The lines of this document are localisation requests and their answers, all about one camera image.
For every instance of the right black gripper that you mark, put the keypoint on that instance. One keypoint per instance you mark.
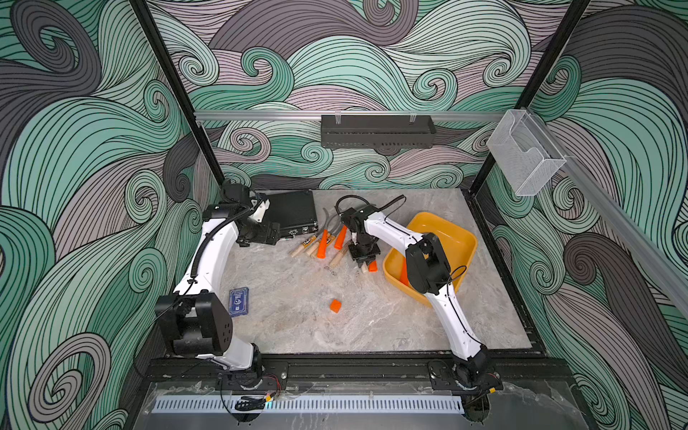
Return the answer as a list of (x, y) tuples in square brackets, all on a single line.
[(360, 259)]

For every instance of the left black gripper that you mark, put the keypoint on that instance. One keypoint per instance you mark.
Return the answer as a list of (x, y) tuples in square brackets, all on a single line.
[(262, 236)]

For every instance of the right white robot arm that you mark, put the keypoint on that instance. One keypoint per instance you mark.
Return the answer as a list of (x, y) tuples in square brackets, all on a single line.
[(429, 273)]

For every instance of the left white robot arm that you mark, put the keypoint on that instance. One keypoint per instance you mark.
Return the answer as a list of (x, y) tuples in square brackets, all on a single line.
[(192, 320)]

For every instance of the black ribbed storage case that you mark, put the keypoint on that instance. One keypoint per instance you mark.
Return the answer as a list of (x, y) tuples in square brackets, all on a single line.
[(294, 211)]

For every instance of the small orange block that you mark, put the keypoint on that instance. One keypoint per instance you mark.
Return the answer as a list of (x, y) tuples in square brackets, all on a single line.
[(335, 306)]

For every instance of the blue card pack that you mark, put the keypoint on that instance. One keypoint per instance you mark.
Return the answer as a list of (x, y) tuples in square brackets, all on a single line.
[(239, 302)]

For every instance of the wooden handle sickle with label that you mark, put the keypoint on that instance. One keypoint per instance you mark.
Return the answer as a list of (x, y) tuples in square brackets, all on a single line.
[(304, 245)]

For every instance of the black wall shelf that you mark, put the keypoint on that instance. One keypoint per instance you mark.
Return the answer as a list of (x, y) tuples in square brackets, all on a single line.
[(377, 132)]

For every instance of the white slotted cable duct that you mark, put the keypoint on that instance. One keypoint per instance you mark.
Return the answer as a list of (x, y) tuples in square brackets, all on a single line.
[(325, 404)]

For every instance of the clear acrylic wall holder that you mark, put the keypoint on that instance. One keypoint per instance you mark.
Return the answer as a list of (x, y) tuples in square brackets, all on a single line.
[(526, 152)]

